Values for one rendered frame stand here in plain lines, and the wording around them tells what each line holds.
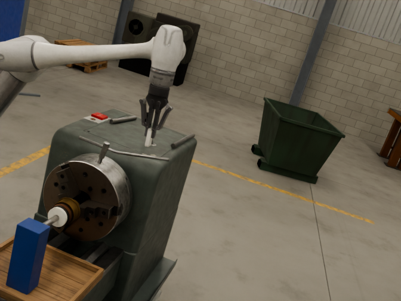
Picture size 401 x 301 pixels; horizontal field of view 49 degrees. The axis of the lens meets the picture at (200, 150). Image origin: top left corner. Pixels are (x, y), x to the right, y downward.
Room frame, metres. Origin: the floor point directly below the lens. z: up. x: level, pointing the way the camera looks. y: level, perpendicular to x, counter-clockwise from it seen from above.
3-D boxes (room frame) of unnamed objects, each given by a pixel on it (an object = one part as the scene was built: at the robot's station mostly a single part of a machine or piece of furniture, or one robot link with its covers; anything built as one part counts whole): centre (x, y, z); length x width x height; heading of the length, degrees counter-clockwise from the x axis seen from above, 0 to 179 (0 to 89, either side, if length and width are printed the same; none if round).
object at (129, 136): (1.93, 0.31, 1.06); 0.59 x 0.48 x 0.39; 170
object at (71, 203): (1.38, 0.39, 1.08); 0.09 x 0.09 x 0.09; 80
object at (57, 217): (1.28, 0.41, 1.08); 0.13 x 0.07 x 0.07; 170
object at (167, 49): (1.61, 0.22, 1.70); 0.13 x 0.11 x 0.16; 1
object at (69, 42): (9.50, 3.05, 0.22); 1.25 x 0.86 x 0.44; 177
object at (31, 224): (1.19, 0.42, 1.00); 0.08 x 0.06 x 0.23; 80
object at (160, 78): (1.60, 0.21, 1.59); 0.09 x 0.09 x 0.06
